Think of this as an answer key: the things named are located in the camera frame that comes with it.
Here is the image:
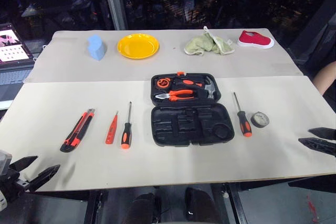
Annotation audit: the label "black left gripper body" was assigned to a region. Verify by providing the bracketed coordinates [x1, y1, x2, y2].
[0, 168, 30, 204]

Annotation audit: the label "orange voltage tester screwdriver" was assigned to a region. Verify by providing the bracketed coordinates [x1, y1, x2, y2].
[105, 110, 120, 145]

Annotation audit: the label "claw hammer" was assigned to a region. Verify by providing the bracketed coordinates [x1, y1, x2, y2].
[172, 76, 219, 101]

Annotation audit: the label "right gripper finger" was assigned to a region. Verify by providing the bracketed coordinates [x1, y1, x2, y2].
[307, 127, 336, 141]
[298, 137, 336, 159]

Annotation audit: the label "laptop with lit screen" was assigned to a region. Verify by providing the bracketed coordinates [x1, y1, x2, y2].
[0, 23, 36, 86]

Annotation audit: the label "dark rounded shape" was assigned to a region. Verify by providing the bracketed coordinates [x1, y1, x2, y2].
[130, 191, 159, 224]
[184, 186, 219, 224]

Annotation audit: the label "black electrical tape roll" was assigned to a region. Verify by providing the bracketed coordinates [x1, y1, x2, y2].
[250, 111, 270, 129]

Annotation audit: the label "black and orange screwdriver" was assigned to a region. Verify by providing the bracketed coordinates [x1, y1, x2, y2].
[232, 91, 254, 138]
[120, 101, 133, 150]

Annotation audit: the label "green cloth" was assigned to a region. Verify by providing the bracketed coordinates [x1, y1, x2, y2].
[183, 26, 235, 57]

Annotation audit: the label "orange handled pliers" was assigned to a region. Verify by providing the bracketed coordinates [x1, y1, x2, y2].
[155, 89, 198, 102]

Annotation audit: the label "orange black utility knife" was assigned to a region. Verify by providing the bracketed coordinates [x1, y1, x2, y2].
[59, 108, 97, 154]

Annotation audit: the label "yellow plate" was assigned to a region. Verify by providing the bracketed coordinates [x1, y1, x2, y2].
[117, 33, 161, 60]

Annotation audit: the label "red shoe with white sole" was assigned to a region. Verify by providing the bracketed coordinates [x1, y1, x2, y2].
[237, 30, 276, 50]

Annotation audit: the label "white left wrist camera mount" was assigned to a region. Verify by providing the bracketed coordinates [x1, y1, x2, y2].
[0, 150, 13, 209]

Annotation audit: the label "orange black tape measure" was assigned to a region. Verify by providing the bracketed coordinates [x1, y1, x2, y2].
[155, 76, 172, 89]

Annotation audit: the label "grey-beige table mat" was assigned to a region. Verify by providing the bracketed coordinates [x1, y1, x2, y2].
[23, 28, 303, 83]

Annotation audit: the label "grey metal shelf frame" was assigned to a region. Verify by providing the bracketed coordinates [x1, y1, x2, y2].
[0, 0, 129, 31]

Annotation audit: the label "black tool case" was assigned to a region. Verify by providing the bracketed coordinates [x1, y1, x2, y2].
[150, 71, 235, 147]

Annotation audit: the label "blue sponge block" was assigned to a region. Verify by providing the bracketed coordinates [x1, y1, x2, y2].
[86, 34, 108, 62]

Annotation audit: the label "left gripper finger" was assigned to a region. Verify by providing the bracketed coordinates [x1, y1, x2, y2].
[27, 164, 61, 193]
[9, 155, 39, 173]

